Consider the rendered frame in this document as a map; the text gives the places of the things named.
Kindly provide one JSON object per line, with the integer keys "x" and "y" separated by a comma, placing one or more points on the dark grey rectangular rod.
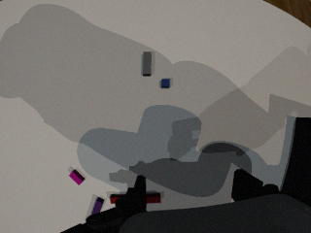
{"x": 147, "y": 61}

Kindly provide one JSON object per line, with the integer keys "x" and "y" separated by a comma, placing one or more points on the small blue cube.
{"x": 165, "y": 83}

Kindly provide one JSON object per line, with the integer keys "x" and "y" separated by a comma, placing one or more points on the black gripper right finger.
{"x": 246, "y": 186}

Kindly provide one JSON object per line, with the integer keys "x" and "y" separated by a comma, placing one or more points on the dark red rod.
{"x": 151, "y": 198}

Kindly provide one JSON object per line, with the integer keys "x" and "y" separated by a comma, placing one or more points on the dark purple rod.
{"x": 98, "y": 205}

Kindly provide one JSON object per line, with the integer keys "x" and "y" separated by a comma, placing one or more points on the small magenta block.
{"x": 77, "y": 177}

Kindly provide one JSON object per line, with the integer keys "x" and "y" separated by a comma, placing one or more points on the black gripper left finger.
{"x": 110, "y": 221}

